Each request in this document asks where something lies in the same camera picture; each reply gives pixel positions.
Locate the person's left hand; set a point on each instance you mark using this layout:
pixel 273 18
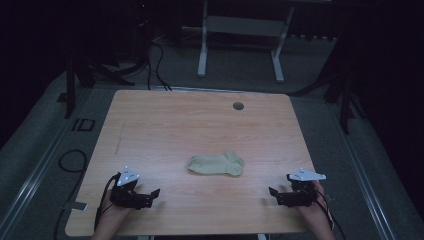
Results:
pixel 111 216

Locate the black metal stand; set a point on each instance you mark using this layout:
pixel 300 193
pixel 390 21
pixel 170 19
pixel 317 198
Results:
pixel 346 100
pixel 70 90

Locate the grey metal floor rail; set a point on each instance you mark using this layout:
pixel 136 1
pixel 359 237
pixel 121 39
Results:
pixel 365 186
pixel 30 186

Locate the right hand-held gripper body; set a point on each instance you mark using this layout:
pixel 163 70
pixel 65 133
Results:
pixel 300 196

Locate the person's right hand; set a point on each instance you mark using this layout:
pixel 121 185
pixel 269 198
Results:
pixel 316 213

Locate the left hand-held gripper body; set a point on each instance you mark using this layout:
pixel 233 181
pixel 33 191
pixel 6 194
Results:
pixel 128 197

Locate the grey tape strip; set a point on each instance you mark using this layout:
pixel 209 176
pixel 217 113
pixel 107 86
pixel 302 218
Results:
pixel 76 206

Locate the white metal desk frame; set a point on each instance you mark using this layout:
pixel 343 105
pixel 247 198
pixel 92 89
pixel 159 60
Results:
pixel 245 26

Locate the grey round table grommet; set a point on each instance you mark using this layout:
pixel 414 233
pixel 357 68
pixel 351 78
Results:
pixel 238 106

